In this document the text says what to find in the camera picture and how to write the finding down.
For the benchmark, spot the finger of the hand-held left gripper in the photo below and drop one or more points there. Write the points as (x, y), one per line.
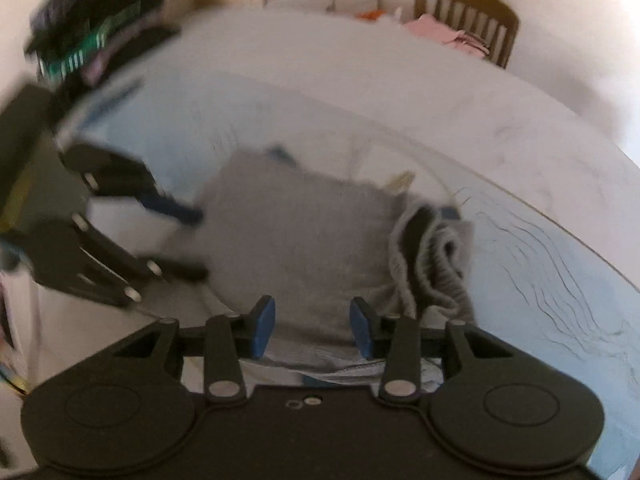
(120, 270)
(120, 175)

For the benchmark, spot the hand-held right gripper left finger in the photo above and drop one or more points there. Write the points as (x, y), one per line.
(264, 327)

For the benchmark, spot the stack of dark folded clothes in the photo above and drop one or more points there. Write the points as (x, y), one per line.
(100, 20)

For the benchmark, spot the pink garment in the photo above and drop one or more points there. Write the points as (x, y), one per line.
(435, 30)

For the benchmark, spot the printed blue table mat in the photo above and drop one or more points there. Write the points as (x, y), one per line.
(525, 280)

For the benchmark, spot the wooden chair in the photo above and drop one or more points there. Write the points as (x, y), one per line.
(505, 25)

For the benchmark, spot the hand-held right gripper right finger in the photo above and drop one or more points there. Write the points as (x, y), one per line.
(361, 327)

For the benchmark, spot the orange cloth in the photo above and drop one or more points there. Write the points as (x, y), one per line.
(372, 14)

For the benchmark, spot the grey ribbed garment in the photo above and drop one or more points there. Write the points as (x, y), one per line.
(300, 240)

